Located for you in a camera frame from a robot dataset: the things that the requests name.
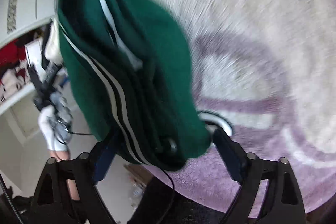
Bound green varsity jacket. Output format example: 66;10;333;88
58;0;211;171

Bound red hanging clothes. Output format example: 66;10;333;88
0;39;26;67

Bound white gloved left hand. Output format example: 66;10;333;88
38;105;72;152

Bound white folded garment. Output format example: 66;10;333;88
45;19;63;65

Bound floral bed blanket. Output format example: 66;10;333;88
156;0;335;212

